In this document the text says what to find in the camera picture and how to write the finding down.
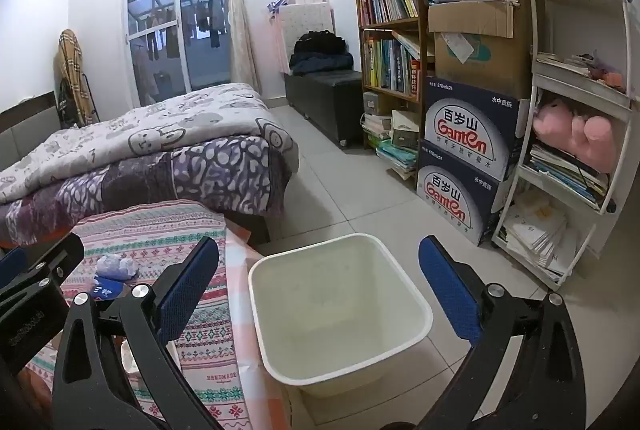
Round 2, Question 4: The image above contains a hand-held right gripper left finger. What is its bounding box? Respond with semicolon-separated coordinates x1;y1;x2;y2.
50;236;226;430

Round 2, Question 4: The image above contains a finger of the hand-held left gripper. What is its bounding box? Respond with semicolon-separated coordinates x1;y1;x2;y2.
0;234;84;295
0;247;29;289

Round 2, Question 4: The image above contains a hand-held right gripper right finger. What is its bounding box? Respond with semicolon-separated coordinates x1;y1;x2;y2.
415;236;587;430

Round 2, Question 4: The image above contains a white wrapper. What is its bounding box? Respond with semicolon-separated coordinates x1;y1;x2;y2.
95;255;139;281

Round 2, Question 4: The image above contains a small blue white box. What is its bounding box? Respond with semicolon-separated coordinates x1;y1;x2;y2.
90;276;132;301

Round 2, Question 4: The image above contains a white tissue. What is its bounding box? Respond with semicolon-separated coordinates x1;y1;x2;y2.
116;339;146;378

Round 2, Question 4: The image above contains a white plastic trash bin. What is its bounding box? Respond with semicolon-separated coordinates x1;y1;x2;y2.
248;233;434;398

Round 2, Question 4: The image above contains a striped patterned tablecloth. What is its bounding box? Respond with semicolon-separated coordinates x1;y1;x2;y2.
22;199;288;430

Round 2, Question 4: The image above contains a blue water carton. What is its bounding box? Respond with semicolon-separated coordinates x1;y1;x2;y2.
416;141;516;247
424;76;528;181

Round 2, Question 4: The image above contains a dark bed base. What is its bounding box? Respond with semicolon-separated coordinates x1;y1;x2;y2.
225;205;273;247

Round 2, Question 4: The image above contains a stack of white papers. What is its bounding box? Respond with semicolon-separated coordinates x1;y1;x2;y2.
500;195;581;281

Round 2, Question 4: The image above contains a purple patterned blanket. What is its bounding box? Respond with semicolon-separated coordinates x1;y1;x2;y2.
0;135;293;247

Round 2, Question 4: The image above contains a grey bed headboard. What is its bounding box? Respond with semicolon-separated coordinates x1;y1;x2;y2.
0;90;62;163

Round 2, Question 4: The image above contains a pile of books and papers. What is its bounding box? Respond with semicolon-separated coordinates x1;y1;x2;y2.
361;112;418;175

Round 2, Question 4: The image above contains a black hanging bag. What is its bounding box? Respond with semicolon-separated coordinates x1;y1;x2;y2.
56;80;83;125

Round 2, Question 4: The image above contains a stack of flat books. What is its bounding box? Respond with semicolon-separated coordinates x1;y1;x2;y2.
527;145;608;203

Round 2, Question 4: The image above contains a white green box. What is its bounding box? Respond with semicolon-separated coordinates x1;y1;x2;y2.
391;110;421;148

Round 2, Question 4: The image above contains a plaid coat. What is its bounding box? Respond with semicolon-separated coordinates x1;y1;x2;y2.
55;30;96;128

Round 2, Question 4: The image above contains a grey cardboard box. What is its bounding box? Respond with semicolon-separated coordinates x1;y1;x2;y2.
363;92;391;115

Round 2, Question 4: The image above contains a pink plush toy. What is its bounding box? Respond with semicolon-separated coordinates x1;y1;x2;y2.
532;102;618;173

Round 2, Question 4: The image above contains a black storage bench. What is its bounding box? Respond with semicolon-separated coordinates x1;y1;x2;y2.
285;70;363;147

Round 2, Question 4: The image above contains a row of thick upright books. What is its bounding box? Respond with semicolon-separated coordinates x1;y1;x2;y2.
364;32;422;98

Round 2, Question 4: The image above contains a brown cardboard box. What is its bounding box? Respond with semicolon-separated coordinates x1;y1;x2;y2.
427;1;533;98

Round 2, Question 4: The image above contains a sliding glass door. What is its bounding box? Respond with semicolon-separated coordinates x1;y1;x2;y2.
119;0;236;108

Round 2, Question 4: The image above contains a clutter of small items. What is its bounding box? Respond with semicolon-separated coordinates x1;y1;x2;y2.
535;52;626;91

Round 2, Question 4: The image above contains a cream curtain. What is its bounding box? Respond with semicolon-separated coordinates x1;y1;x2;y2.
221;0;261;95

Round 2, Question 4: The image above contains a row of hanging clothes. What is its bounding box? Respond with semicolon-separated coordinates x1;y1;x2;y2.
145;0;231;60

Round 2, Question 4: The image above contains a wooden bookshelf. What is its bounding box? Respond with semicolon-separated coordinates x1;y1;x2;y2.
349;0;448;151

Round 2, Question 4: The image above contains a black duffel bag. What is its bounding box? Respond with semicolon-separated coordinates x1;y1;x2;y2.
295;30;347;56

